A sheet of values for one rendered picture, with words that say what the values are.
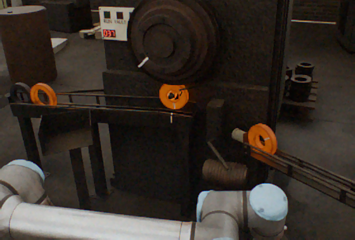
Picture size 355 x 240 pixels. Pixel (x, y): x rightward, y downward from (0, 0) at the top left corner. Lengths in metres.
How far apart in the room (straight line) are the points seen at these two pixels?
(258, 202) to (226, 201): 0.08
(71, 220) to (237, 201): 0.39
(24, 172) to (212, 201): 0.51
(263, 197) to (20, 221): 0.57
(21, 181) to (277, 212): 0.66
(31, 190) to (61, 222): 0.22
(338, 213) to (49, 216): 1.95
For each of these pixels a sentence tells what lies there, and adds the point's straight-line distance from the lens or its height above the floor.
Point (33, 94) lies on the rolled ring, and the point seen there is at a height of 0.69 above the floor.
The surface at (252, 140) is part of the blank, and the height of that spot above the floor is 0.69.
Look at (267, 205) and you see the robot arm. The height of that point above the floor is 0.99.
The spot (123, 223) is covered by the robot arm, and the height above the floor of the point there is 1.00.
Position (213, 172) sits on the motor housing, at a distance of 1.79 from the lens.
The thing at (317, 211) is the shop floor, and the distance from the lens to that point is 2.45.
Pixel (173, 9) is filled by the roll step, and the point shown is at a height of 1.27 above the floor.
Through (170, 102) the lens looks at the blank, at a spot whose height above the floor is 0.77.
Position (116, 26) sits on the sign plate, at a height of 1.14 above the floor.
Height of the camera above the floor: 1.56
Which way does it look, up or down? 26 degrees down
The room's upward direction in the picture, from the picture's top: 1 degrees counter-clockwise
